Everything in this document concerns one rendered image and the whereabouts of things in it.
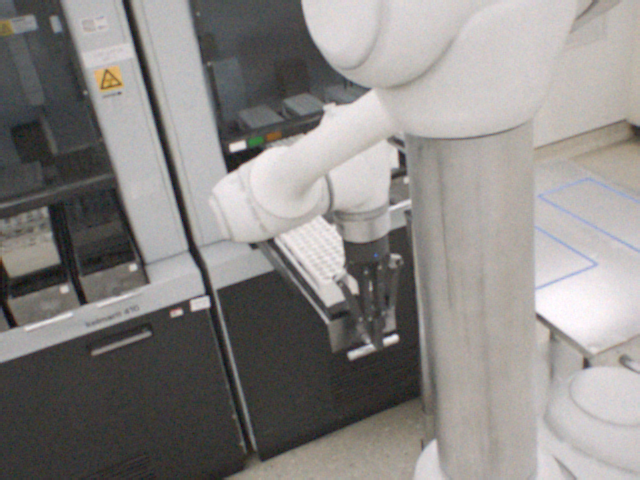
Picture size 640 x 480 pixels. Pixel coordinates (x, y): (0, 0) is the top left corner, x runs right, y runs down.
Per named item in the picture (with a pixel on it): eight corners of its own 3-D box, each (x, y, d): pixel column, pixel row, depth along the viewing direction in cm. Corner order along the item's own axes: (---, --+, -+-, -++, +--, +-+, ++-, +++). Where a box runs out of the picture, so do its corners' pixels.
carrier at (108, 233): (127, 238, 162) (120, 216, 159) (128, 241, 160) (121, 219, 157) (77, 253, 159) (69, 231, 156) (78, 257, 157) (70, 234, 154)
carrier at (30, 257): (61, 258, 158) (52, 235, 155) (62, 262, 156) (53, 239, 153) (8, 274, 154) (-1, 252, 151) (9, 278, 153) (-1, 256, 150)
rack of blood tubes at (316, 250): (275, 245, 153) (270, 221, 150) (316, 232, 156) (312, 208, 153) (328, 312, 128) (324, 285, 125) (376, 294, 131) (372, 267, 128)
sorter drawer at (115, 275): (63, 196, 211) (54, 169, 207) (108, 183, 215) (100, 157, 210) (90, 315, 151) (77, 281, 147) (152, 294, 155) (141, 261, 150)
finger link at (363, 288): (370, 267, 113) (362, 270, 113) (375, 322, 118) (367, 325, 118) (359, 257, 116) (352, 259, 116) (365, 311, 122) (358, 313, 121)
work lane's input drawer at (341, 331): (229, 214, 185) (222, 184, 180) (277, 199, 188) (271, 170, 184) (341, 367, 125) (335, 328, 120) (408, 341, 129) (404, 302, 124)
